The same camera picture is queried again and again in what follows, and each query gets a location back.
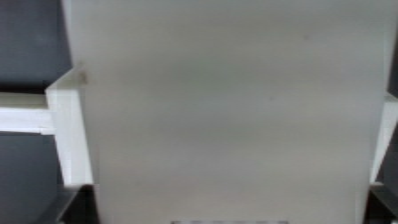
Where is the white cabinet top block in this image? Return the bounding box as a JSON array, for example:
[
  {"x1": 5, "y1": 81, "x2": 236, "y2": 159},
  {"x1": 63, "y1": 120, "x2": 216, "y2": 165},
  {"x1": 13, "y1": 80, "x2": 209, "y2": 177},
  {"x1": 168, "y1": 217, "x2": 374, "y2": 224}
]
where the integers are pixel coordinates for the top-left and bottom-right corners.
[{"x1": 51, "y1": 0, "x2": 398, "y2": 224}]

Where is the white L-shaped fence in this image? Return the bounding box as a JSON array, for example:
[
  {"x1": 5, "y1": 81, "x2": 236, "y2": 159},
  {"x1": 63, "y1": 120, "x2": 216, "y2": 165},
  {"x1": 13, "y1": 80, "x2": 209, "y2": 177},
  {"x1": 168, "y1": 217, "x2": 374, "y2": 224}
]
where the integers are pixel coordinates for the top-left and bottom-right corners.
[{"x1": 0, "y1": 92, "x2": 53, "y2": 135}]

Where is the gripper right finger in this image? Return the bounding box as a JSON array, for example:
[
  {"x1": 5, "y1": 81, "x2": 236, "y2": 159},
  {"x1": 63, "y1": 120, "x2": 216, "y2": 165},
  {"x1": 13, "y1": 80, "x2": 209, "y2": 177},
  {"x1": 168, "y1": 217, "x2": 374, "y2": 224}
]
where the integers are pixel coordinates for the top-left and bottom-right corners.
[{"x1": 363, "y1": 182, "x2": 398, "y2": 224}]

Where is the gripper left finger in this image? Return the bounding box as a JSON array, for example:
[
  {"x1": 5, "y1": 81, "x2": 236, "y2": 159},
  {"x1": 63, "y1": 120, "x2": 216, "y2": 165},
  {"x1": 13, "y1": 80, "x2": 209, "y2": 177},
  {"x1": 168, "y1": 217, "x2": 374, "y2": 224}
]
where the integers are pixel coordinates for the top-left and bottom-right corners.
[{"x1": 33, "y1": 183, "x2": 95, "y2": 224}]

